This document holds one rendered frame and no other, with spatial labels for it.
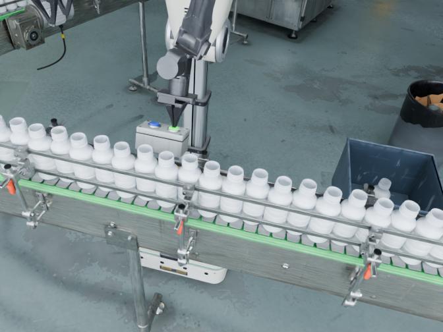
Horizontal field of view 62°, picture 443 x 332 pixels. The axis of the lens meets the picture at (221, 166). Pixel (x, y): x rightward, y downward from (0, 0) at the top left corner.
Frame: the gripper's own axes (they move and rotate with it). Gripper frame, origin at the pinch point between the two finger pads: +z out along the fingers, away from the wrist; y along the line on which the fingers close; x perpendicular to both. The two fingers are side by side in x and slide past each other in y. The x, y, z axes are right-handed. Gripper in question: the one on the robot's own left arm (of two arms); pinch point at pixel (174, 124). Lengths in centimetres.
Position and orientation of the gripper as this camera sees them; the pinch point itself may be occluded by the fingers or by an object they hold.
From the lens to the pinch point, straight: 108.6
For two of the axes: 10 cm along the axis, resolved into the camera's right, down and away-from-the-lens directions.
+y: 9.7, 2.1, -1.1
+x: 1.8, -3.6, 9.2
